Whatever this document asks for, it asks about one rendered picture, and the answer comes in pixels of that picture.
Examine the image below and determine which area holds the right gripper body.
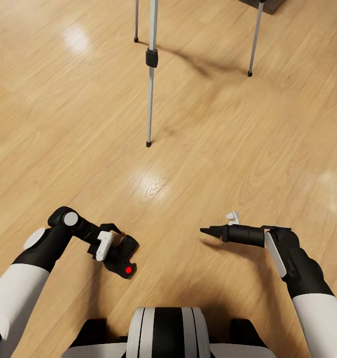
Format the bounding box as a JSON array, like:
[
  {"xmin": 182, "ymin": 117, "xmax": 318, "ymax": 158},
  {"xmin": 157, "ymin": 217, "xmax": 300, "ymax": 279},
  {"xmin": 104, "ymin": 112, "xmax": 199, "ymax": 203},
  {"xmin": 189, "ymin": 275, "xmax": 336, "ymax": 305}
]
[{"xmin": 222, "ymin": 224, "xmax": 250, "ymax": 245}]

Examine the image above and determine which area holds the robot trunk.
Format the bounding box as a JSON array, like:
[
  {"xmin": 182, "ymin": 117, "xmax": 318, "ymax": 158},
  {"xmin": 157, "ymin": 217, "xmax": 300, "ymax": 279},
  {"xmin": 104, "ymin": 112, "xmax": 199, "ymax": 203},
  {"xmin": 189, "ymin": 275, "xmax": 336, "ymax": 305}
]
[{"xmin": 126, "ymin": 307, "xmax": 211, "ymax": 358}]

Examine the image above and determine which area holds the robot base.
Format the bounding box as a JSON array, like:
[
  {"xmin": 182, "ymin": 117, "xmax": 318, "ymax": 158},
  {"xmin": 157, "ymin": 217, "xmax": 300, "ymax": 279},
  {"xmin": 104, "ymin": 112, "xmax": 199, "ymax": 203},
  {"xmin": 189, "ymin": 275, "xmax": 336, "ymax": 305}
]
[{"xmin": 60, "ymin": 319, "xmax": 276, "ymax": 358}]

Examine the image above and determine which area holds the camera tripod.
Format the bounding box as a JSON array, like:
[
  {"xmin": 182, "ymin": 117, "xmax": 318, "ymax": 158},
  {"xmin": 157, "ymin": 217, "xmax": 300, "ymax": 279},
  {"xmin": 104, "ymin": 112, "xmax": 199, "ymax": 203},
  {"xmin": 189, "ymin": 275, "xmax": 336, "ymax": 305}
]
[{"xmin": 134, "ymin": 0, "xmax": 266, "ymax": 147}]

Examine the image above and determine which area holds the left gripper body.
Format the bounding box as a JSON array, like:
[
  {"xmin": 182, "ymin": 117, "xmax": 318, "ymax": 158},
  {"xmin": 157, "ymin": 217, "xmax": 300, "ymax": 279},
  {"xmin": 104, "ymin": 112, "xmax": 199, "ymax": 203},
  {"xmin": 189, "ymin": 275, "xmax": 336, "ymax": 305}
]
[{"xmin": 81, "ymin": 223, "xmax": 112, "ymax": 255}]

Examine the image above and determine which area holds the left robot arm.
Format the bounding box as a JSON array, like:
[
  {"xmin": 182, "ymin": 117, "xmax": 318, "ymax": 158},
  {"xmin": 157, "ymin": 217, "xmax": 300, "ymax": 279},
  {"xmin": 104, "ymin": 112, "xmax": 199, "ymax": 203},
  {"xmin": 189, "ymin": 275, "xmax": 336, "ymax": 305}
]
[{"xmin": 0, "ymin": 206, "xmax": 121, "ymax": 358}]

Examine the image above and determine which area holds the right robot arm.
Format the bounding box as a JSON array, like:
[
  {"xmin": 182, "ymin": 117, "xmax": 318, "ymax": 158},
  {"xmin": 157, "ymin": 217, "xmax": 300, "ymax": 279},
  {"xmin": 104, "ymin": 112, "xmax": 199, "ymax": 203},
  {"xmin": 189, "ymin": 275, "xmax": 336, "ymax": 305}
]
[{"xmin": 200, "ymin": 211, "xmax": 337, "ymax": 358}]

